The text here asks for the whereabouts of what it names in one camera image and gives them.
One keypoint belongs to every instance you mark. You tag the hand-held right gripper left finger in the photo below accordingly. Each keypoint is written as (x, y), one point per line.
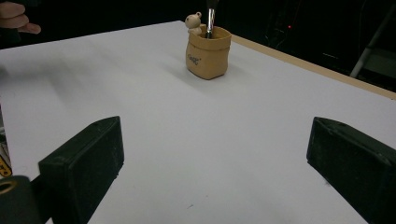
(81, 168)

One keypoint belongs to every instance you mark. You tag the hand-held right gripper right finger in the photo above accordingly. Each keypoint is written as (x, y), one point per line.
(353, 163)

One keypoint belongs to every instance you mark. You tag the brown bear pen holder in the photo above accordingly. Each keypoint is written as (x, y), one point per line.
(208, 53)

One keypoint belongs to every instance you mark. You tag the black makeup brush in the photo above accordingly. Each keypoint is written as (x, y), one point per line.
(211, 18)

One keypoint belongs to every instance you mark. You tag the light wooden table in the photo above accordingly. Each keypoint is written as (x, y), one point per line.
(311, 67)

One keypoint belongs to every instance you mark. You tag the wooden desk with white legs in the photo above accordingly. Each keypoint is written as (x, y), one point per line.
(367, 53)

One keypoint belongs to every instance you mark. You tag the white table board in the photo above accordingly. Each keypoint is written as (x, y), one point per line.
(218, 140)

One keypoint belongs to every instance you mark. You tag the black equipment case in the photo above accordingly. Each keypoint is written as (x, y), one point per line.
(289, 27)

